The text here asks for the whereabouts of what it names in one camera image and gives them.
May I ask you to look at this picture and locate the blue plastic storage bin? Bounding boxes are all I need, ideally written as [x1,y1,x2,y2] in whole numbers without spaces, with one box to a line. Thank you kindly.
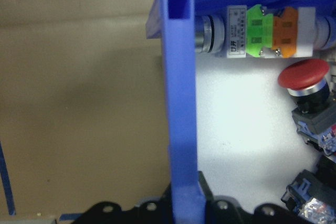
[145,0,336,224]

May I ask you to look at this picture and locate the red mushroom push button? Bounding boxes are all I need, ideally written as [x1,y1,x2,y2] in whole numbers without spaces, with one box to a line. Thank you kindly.
[280,155,336,224]
[277,58,336,158]

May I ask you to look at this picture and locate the white foam bin liner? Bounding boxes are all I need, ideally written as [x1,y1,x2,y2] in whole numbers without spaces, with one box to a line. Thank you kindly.
[194,49,336,213]

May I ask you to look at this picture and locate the green block switch silver head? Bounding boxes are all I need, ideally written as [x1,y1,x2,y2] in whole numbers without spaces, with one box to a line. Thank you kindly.
[194,5,275,59]

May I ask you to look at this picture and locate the orange block switch silver head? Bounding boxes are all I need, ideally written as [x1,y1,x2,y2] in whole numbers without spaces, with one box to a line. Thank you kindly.
[271,6,336,59]

